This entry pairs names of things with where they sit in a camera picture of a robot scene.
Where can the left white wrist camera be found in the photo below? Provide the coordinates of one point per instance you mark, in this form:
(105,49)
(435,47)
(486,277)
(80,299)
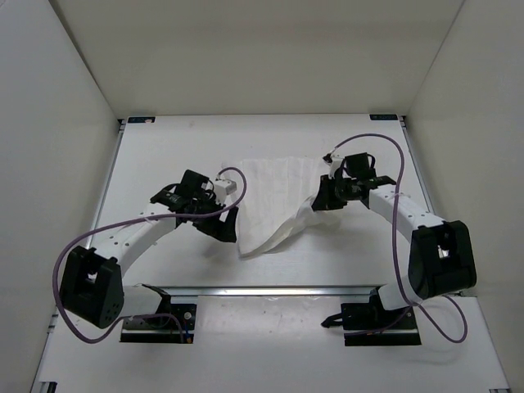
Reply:
(224,187)

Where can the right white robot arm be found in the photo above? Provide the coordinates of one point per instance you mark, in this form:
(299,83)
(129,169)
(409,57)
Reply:
(441,260)

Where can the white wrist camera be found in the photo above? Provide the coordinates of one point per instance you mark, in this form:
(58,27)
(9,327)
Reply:
(224,187)
(334,161)

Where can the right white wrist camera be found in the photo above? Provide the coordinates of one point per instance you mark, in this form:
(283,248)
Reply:
(334,161)

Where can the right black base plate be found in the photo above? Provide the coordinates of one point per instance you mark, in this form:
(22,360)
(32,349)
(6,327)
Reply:
(365,326)

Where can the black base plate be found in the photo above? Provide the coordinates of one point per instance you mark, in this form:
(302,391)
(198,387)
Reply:
(164,330)
(365,326)

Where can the aluminium rail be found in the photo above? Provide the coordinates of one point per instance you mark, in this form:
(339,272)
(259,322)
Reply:
(268,291)

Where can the right blue corner label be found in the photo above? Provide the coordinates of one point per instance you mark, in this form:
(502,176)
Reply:
(383,117)

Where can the left blue corner label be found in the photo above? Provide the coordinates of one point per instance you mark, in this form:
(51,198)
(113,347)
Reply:
(141,120)

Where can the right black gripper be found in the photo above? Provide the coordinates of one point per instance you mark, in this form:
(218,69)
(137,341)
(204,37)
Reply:
(324,201)

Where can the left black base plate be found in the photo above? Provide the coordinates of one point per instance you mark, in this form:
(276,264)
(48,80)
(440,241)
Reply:
(164,330)

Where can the white pleated skirt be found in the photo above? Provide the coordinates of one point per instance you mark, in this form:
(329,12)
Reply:
(277,204)

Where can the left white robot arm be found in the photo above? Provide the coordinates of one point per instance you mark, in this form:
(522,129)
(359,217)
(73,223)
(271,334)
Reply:
(90,285)

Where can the blue corner label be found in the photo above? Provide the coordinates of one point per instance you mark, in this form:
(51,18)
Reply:
(141,120)
(383,117)

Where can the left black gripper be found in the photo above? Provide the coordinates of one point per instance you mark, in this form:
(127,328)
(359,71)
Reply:
(224,230)

